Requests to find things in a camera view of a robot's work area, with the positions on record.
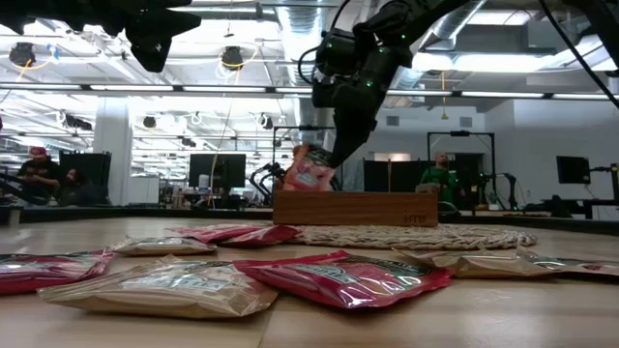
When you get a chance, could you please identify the small black monitor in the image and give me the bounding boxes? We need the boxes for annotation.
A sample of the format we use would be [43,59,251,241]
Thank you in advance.
[555,155,592,186]

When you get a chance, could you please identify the white building column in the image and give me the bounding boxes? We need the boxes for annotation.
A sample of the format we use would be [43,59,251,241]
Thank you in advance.
[93,99,134,207]

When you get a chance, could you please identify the black tall cabinet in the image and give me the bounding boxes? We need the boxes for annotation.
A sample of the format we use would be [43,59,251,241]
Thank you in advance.
[58,150,112,208]

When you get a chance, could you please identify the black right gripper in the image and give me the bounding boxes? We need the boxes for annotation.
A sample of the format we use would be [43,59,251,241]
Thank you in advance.
[311,42,413,169]

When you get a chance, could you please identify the black desk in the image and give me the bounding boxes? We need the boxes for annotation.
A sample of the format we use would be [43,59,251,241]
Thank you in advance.
[541,195,619,221]

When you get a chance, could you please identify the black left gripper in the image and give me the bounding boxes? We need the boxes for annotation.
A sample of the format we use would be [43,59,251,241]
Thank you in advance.
[47,0,203,73]

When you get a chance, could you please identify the long ceiling light rail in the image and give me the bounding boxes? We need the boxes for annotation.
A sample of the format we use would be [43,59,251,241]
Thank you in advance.
[0,82,619,102]

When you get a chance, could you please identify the yellow hanging cord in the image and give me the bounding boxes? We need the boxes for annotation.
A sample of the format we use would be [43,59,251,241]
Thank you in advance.
[438,71,450,121]

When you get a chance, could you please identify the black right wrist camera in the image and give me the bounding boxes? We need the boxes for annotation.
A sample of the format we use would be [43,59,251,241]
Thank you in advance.
[314,27,360,78]

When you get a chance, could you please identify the black gantry frame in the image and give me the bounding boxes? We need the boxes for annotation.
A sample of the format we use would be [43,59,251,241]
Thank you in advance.
[427,130,496,194]
[272,125,346,192]

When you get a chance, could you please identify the orange tea packet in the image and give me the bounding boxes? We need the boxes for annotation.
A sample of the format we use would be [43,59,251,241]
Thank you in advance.
[282,143,339,192]

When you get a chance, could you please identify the grey bin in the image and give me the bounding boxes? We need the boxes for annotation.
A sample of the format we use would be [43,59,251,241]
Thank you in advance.
[0,202,24,226]

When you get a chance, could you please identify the red tea packet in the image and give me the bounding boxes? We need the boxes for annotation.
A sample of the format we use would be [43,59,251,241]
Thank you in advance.
[233,249,455,310]
[220,224,304,249]
[0,248,115,296]
[166,223,265,245]

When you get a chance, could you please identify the black partition screen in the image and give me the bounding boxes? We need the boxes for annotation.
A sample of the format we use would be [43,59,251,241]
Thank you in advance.
[363,159,485,193]

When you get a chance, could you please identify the round woven placemat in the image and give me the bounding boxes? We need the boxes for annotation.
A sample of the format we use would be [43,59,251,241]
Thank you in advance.
[292,222,539,251]

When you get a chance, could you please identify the black ceiling cable reel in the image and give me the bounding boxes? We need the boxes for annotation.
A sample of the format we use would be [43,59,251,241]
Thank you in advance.
[220,45,246,73]
[8,42,38,69]

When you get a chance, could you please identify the black table frame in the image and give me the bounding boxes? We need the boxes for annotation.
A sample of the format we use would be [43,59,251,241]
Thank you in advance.
[0,205,619,237]

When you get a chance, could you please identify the large black computer monitor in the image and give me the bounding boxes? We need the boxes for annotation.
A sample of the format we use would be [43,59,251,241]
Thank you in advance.
[188,153,248,189]

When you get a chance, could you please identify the beige tea packet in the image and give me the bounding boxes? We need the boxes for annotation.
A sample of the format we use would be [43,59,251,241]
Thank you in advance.
[519,248,619,277]
[394,246,557,280]
[109,235,218,257]
[37,255,280,320]

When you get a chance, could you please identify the wooden tea organizer box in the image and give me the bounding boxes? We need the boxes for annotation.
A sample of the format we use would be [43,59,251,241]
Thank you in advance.
[272,182,440,227]

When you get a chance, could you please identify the person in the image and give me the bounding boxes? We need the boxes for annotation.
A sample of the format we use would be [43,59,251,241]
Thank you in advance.
[55,167,96,207]
[419,150,460,204]
[16,145,62,207]

